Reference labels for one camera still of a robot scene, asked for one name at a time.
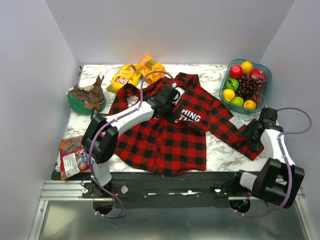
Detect teal plastic fruit container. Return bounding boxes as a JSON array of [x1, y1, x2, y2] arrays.
[[219, 58, 272, 115]]

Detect orange fruit bottom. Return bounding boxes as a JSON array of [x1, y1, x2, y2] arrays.
[[243, 99, 257, 110]]

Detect orange fruit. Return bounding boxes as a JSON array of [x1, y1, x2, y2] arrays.
[[243, 99, 257, 110], [241, 61, 253, 75]]

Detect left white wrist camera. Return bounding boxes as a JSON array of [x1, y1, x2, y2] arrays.
[[172, 86, 185, 105]]

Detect purple cable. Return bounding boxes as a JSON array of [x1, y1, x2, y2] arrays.
[[264, 107, 313, 210], [88, 70, 177, 191]]

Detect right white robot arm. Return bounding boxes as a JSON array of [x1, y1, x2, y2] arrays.
[[230, 107, 305, 210]]

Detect orange snack bag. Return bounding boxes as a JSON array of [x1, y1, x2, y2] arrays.
[[136, 55, 165, 84]]

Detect light green lime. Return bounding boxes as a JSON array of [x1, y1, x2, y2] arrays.
[[230, 96, 244, 107]]

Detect green bowl with brown paper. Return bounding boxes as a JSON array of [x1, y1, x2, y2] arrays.
[[65, 75, 107, 115]]

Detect red apple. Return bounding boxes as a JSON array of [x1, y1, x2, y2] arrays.
[[229, 65, 244, 80]]

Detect yellow Lays chips bag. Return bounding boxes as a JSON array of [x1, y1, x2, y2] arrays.
[[106, 64, 142, 93]]

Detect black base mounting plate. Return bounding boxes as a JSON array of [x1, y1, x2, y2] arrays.
[[48, 172, 253, 213]]

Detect purple grape bunch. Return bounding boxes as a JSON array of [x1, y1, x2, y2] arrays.
[[235, 74, 266, 104]]

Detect red candy snack bag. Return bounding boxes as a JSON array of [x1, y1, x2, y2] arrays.
[[59, 135, 90, 181]]

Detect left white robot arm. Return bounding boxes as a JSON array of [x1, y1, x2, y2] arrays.
[[81, 83, 185, 198]]

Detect red dragon fruit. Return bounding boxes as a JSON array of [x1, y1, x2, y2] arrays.
[[249, 68, 267, 82]]

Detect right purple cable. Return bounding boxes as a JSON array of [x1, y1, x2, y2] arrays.
[[264, 107, 313, 210]]

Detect orange fruit top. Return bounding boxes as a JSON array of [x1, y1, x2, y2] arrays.
[[241, 61, 253, 75]]

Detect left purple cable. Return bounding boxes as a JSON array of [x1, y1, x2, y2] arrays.
[[88, 70, 177, 191]]

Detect yellow lemon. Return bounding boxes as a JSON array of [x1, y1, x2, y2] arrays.
[[222, 88, 236, 102]]

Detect red black plaid shirt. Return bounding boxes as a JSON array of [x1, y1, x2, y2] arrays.
[[115, 72, 263, 175]]

